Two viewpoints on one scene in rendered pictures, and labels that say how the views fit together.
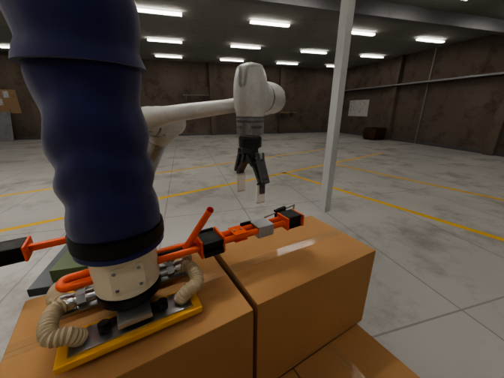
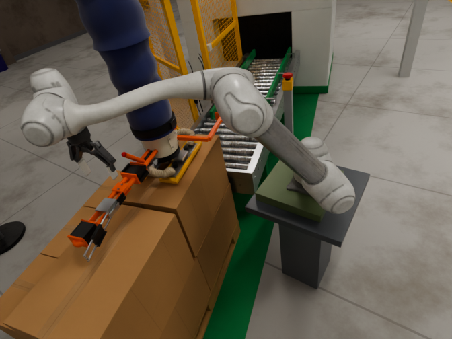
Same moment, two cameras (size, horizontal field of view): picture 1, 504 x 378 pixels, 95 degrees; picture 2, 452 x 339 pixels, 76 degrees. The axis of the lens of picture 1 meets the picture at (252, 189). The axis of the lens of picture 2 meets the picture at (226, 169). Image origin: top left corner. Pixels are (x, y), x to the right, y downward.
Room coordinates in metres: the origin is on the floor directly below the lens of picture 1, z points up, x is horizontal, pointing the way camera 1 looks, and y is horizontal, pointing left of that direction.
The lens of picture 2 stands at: (1.83, -0.09, 1.88)
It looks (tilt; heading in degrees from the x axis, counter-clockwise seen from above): 39 degrees down; 147
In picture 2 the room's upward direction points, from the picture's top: 12 degrees counter-clockwise
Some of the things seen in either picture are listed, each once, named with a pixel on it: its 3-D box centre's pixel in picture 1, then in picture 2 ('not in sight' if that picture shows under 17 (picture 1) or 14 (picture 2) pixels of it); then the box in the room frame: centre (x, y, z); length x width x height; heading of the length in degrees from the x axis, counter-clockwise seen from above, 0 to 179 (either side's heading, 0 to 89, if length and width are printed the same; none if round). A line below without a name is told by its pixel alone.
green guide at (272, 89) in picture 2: not in sight; (281, 77); (-0.18, 2.12, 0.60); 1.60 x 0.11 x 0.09; 121
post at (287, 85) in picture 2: not in sight; (289, 137); (0.51, 1.42, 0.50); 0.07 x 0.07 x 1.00; 31
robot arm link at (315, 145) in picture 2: not in sight; (311, 159); (1.16, 0.83, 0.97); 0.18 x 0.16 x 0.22; 153
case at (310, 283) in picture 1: (289, 283); (118, 286); (0.89, -0.18, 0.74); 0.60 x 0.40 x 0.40; 120
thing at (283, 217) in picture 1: (289, 219); (85, 233); (0.86, -0.16, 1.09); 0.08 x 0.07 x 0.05; 121
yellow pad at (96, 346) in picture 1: (136, 318); not in sight; (0.48, 0.31, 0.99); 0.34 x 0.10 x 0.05; 121
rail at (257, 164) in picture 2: not in sight; (281, 102); (0.05, 1.84, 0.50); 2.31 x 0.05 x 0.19; 121
